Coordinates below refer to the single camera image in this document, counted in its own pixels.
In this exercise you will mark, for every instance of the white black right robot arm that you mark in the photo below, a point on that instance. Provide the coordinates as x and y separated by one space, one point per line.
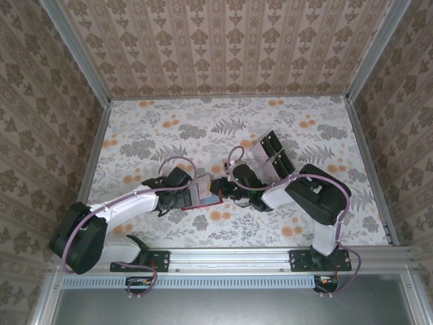
324 203

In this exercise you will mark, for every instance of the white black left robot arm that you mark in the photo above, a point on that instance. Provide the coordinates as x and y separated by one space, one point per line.
132 210

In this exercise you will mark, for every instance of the wide aluminium mounting beam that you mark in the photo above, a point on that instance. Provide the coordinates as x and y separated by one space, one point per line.
230 259

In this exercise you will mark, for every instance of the aluminium side rail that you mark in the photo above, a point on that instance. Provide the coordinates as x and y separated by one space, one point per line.
370 169
98 135

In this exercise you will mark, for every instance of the thin aluminium table rail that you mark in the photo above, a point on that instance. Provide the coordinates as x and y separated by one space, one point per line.
236 97

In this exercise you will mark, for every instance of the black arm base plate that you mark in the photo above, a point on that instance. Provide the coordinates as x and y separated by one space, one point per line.
159 260
301 260

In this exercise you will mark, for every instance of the light blue card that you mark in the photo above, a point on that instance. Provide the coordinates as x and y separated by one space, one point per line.
209 201

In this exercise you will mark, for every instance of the grey metal panel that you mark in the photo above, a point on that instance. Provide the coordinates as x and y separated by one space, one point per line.
236 308

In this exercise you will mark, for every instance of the black rectangular block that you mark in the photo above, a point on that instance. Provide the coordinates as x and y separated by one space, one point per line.
274 140
279 168
286 163

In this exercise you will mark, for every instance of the red leather card holder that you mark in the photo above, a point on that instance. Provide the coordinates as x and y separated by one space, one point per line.
194 194

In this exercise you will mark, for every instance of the small black connector board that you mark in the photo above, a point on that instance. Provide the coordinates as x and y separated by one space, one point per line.
138 281
326 281

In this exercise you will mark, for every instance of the short aluminium frame post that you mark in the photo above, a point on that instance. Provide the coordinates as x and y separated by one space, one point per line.
409 301
47 301

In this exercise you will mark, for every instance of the floral white tablecloth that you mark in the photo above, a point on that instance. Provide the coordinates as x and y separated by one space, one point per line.
236 230

